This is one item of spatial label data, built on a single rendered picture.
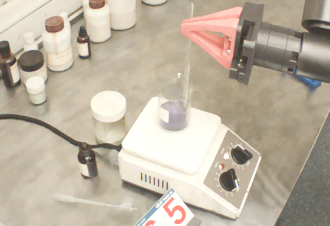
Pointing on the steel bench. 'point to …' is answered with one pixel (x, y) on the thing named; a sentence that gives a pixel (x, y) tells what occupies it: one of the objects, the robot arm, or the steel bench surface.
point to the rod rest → (310, 81)
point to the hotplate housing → (181, 179)
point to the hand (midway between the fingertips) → (187, 28)
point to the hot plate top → (172, 139)
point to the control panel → (245, 171)
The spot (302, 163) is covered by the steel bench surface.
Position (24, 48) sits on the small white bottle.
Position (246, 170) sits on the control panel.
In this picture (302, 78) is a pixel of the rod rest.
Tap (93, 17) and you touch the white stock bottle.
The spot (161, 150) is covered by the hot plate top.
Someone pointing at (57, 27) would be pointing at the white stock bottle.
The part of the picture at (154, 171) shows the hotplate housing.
